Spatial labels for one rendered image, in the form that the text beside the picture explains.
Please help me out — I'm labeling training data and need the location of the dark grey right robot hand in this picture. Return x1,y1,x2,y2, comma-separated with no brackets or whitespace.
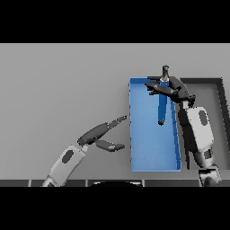
145,75,197,110

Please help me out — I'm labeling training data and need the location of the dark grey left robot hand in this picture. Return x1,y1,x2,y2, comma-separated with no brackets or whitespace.
76,115,128,153

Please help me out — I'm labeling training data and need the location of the blue pipe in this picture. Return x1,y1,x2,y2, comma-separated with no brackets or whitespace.
157,65,171,126

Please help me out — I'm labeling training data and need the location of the dark grey bin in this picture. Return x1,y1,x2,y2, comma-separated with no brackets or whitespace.
179,77,230,171

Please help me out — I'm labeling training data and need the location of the blue bin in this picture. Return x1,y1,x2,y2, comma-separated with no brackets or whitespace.
128,76,182,173

